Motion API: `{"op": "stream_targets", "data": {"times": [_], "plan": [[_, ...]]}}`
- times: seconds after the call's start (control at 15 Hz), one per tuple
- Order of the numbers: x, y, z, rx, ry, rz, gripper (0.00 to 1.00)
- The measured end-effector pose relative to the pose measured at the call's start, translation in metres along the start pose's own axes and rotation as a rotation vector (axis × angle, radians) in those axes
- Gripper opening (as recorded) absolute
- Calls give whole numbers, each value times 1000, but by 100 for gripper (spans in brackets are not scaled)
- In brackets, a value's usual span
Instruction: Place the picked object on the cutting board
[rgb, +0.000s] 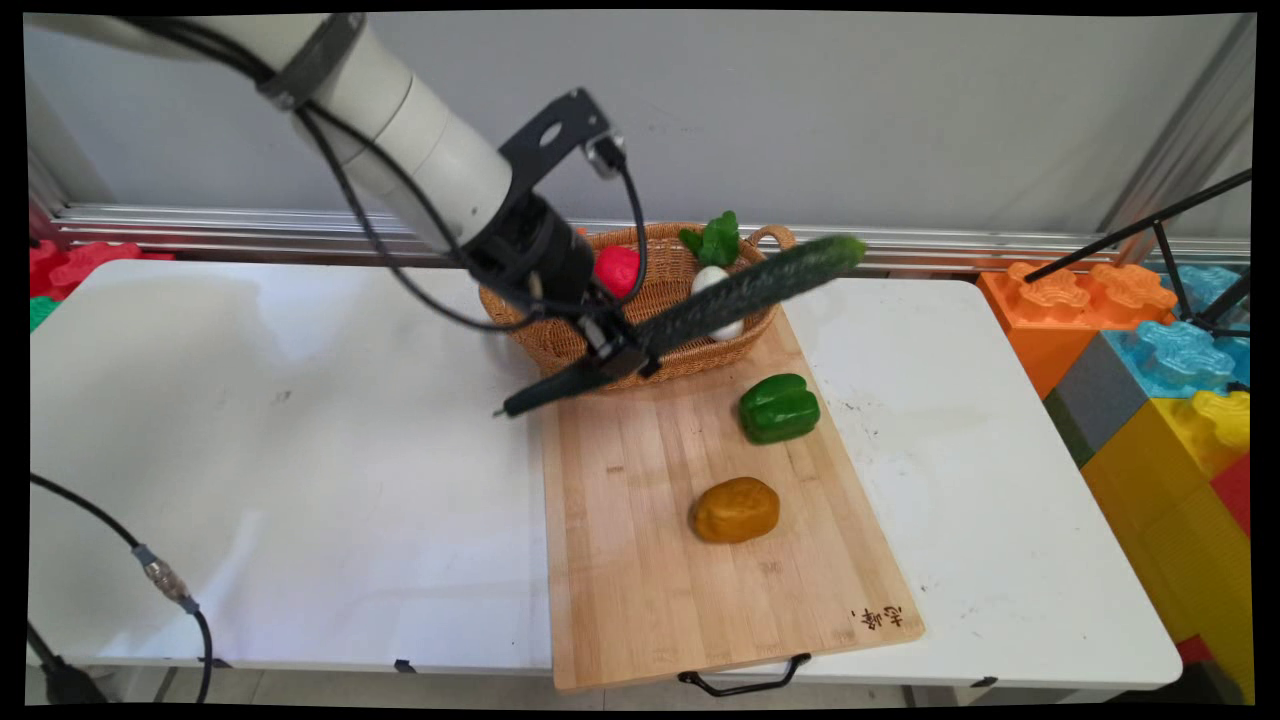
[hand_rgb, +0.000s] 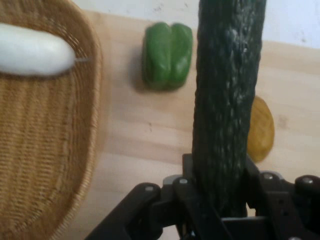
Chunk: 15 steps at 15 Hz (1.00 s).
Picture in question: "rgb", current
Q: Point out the brown potato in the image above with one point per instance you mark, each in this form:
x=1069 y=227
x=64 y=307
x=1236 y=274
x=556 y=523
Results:
x=736 y=510

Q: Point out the blue giant building block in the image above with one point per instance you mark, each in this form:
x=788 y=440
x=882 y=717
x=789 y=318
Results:
x=1175 y=355

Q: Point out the aluminium rail behind table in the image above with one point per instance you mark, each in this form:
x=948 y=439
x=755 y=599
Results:
x=250 y=228

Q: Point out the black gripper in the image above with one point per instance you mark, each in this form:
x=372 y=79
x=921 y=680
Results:
x=535 y=255

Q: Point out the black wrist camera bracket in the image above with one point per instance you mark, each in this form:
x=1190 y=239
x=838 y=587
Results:
x=560 y=135

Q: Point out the aluminium frame post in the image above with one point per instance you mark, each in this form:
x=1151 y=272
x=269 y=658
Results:
x=50 y=160
x=1190 y=120

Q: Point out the red bell pepper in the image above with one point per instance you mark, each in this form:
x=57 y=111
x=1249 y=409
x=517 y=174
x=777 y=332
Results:
x=620 y=270

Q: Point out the grey giant building block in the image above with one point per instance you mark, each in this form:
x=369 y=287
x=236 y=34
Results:
x=1100 y=400

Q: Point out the red giant building block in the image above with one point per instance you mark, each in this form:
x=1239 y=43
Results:
x=1235 y=490

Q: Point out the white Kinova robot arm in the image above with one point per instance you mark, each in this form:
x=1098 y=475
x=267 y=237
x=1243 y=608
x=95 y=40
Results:
x=400 y=120

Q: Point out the orange giant building block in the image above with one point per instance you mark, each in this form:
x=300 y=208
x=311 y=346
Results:
x=1050 y=320

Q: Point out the bamboo cutting board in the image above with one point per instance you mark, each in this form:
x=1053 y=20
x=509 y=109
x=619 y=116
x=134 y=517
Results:
x=700 y=560

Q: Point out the black tripod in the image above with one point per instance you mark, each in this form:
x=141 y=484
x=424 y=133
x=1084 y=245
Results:
x=1170 y=255

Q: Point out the long dark green cucumber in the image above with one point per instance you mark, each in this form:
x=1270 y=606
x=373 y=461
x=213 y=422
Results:
x=740 y=295

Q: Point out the yellow giant building block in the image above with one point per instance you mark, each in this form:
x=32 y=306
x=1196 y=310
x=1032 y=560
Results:
x=1170 y=520

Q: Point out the woven wicker basket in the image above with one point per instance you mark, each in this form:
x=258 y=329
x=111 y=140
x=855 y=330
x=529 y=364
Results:
x=690 y=300

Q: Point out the green building block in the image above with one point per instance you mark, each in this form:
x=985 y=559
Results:
x=42 y=312

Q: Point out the white radish with green leaves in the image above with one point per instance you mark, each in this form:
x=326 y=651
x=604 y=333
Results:
x=712 y=250

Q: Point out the green bell pepper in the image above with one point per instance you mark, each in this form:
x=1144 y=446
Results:
x=778 y=408

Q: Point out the red flower-stud building block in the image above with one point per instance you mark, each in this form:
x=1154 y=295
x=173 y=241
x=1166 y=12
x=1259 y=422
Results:
x=75 y=265

